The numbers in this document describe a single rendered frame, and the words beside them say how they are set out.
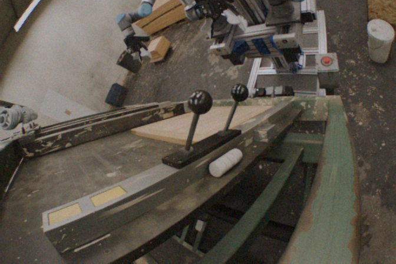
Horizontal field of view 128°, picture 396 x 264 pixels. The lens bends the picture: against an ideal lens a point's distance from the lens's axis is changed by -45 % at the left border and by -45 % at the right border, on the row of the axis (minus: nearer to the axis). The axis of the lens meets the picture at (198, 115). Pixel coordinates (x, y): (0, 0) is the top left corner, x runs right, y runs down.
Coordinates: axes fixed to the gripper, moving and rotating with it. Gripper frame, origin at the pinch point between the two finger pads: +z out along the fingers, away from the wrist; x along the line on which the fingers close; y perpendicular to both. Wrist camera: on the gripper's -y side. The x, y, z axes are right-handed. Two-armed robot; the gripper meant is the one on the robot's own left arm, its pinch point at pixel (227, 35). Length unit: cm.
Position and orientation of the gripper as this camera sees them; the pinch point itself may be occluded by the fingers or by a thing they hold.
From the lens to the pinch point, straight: 64.6
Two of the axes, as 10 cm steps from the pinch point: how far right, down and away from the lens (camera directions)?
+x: 6.8, 1.2, -7.2
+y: -6.2, 6.2, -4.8
